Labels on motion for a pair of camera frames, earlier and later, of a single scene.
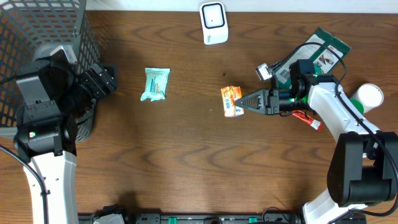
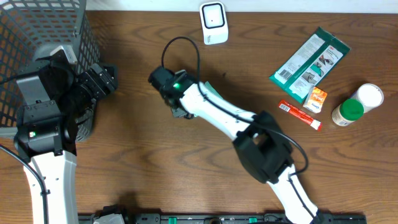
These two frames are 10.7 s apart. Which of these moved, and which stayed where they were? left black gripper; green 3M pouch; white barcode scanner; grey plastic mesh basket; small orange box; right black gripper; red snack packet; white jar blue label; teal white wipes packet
Moved: right black gripper; teal white wipes packet; small orange box
Stayed: white barcode scanner; green 3M pouch; white jar blue label; red snack packet; left black gripper; grey plastic mesh basket
